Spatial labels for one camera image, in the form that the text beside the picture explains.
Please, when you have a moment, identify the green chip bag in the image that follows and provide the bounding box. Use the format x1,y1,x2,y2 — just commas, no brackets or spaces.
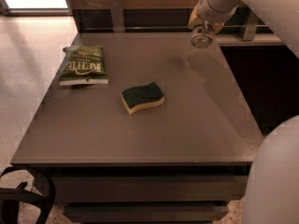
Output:
59,46,108,86

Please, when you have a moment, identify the metal bracket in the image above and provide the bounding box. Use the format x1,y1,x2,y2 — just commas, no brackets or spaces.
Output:
240,11,259,41
109,0,125,33

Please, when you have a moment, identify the green yellow sponge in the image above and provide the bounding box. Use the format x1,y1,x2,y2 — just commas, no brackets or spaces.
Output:
121,82,164,116

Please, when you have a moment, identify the horizontal metal rail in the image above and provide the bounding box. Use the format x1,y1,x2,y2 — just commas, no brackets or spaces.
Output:
84,24,270,32

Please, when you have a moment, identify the upper grey drawer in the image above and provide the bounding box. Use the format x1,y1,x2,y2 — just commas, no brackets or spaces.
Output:
53,175,247,203

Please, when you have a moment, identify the right metal bracket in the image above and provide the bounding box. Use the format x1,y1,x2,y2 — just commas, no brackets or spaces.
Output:
240,11,259,41

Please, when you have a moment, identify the grey drawer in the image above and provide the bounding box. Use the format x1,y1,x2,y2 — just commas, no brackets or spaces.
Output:
64,202,228,224
53,175,247,203

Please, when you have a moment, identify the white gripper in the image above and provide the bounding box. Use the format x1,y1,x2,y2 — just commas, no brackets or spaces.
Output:
188,0,239,34

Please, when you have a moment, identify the left metal bracket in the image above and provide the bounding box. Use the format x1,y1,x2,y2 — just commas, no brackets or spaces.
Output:
109,0,125,33

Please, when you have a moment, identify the lower grey drawer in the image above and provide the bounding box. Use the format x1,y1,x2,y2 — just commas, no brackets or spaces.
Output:
64,202,228,224

